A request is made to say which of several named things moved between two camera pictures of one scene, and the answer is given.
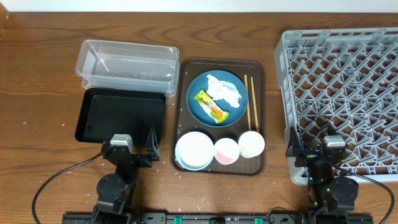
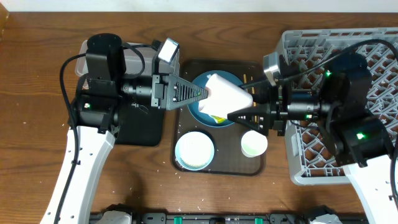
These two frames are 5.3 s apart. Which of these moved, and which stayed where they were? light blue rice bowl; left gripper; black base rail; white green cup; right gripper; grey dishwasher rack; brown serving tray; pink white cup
Moved: pink white cup; right gripper; left gripper
Stayed: brown serving tray; grey dishwasher rack; black base rail; white green cup; light blue rice bowl
